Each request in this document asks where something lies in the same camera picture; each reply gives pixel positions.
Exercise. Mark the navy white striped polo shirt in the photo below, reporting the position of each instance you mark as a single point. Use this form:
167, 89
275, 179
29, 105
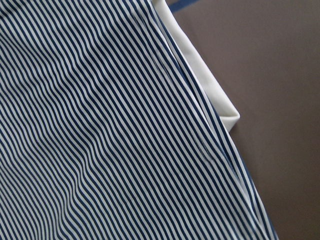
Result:
112, 127

